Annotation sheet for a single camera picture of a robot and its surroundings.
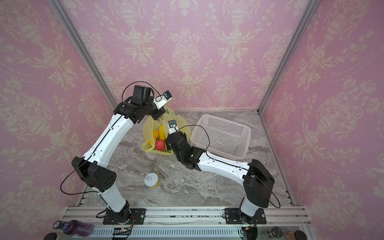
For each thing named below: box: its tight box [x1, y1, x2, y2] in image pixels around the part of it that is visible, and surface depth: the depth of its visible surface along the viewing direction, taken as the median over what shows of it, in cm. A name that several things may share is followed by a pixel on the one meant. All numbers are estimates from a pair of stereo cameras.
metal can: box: [264, 226, 283, 240], surface depth 64 cm
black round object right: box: [294, 230, 308, 240], surface depth 62 cm
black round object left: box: [43, 232, 58, 240], surface depth 62 cm
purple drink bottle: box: [52, 220, 94, 237], surface depth 60 cm
